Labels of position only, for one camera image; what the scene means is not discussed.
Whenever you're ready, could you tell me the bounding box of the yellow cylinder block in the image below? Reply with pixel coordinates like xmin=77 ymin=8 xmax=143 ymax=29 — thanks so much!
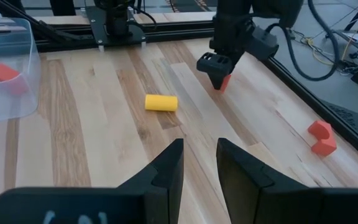
xmin=144 ymin=93 xmax=179 ymax=113

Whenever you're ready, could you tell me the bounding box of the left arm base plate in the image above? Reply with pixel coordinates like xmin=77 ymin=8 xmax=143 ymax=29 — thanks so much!
xmin=85 ymin=5 xmax=147 ymax=47

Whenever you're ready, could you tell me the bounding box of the clear plastic bin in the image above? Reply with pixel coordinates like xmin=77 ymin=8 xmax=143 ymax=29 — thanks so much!
xmin=0 ymin=17 xmax=42 ymax=124

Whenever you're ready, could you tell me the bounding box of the red bar block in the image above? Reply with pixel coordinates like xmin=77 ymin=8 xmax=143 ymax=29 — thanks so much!
xmin=0 ymin=62 xmax=28 ymax=95

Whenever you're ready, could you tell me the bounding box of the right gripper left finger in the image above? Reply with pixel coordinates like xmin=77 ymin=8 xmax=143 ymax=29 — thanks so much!
xmin=0 ymin=138 xmax=185 ymax=224

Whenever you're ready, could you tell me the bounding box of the black aluminium table frame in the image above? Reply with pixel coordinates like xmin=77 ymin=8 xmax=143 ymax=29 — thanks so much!
xmin=0 ymin=0 xmax=358 ymax=169

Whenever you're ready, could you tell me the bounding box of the black perforated computer case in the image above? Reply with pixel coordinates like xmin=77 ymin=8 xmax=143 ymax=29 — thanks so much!
xmin=320 ymin=99 xmax=358 ymax=149

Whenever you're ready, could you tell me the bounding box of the red cube block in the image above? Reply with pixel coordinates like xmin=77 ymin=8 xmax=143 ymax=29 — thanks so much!
xmin=219 ymin=73 xmax=232 ymax=93

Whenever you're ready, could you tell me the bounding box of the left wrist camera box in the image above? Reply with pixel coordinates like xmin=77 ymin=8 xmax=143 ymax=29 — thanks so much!
xmin=246 ymin=26 xmax=280 ymax=62

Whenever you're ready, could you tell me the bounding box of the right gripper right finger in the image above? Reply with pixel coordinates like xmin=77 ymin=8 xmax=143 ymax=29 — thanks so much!
xmin=216 ymin=138 xmax=358 ymax=224

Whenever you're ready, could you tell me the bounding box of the red arch block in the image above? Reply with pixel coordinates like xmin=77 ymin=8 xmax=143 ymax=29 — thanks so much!
xmin=307 ymin=119 xmax=338 ymax=157

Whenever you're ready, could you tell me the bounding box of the yellow floor cable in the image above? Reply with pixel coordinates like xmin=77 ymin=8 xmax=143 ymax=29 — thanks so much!
xmin=303 ymin=35 xmax=358 ymax=66

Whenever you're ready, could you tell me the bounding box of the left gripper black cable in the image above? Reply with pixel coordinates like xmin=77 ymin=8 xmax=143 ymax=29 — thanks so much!
xmin=265 ymin=0 xmax=342 ymax=82

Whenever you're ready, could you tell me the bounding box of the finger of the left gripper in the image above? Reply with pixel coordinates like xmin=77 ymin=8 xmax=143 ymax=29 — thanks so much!
xmin=196 ymin=52 xmax=232 ymax=91

